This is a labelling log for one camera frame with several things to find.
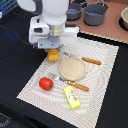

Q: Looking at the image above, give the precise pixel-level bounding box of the woven beige placemat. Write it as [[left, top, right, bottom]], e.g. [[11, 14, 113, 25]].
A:
[[17, 38, 119, 128]]

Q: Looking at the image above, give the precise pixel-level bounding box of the left grey toy pot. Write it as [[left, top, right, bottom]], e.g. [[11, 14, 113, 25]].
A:
[[67, 2, 87, 21]]

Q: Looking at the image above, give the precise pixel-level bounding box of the fork with wooden handle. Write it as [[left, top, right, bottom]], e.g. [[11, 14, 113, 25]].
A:
[[48, 73, 89, 91]]

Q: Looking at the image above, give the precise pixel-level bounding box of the right grey toy pot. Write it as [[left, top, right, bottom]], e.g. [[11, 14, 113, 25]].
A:
[[84, 0, 107, 26]]

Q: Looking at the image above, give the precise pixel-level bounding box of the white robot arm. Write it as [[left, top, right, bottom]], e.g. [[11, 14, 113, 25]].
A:
[[16, 0, 79, 49]]

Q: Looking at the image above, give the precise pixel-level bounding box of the red toy tomato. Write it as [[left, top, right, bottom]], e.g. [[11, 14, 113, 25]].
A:
[[39, 77, 53, 91]]

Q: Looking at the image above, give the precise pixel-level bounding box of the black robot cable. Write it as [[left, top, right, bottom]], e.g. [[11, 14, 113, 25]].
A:
[[0, 24, 31, 46]]

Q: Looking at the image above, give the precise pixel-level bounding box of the round wooden plate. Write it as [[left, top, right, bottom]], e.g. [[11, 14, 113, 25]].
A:
[[59, 57, 87, 81]]

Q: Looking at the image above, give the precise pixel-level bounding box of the beige bowl at edge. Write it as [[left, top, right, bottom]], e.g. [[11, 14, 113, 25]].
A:
[[121, 7, 128, 30]]

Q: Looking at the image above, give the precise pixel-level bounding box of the toy bread loaf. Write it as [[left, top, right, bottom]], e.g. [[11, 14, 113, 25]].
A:
[[48, 49, 60, 62]]

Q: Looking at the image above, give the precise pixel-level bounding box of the yellow butter box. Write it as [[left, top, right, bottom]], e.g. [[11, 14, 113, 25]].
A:
[[64, 86, 80, 109]]

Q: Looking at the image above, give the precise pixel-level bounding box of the knife with wooden handle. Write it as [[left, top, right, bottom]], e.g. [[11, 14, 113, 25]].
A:
[[59, 50, 102, 66]]

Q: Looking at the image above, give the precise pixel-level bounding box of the grey toy pot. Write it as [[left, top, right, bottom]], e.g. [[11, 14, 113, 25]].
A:
[[84, 0, 107, 26], [67, 2, 87, 21]]

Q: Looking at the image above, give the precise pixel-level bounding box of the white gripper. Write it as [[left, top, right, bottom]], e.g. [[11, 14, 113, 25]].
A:
[[29, 16, 80, 49]]

